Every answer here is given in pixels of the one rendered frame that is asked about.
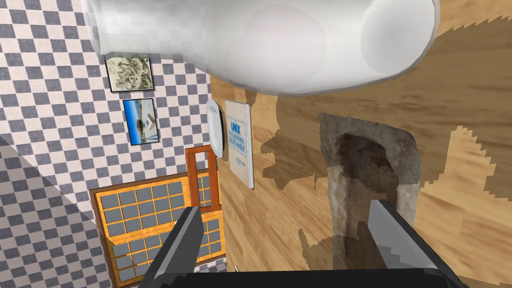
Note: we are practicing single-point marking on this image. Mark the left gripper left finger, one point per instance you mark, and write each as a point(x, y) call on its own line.
point(180, 244)

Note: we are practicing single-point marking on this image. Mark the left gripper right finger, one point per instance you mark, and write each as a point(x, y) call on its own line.
point(394, 240)

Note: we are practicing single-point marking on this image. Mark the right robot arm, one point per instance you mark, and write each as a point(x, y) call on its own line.
point(272, 44)

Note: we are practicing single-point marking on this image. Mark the orange-framed window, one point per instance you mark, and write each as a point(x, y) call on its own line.
point(140, 212)

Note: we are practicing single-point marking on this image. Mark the light wooden table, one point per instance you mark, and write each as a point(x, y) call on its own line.
point(280, 224)

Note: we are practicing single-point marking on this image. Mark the beige book with blue print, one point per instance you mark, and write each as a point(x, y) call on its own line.
point(239, 140)

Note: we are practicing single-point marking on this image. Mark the white plate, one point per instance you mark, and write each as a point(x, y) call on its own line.
point(215, 128)

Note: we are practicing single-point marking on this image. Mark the brown wooden frame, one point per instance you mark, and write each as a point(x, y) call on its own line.
point(192, 176)

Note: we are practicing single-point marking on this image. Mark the blue picture, black frame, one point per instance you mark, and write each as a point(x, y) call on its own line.
point(140, 121)

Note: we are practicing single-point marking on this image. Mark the beige sketch picture, black frame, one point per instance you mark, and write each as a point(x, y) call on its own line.
point(130, 74)

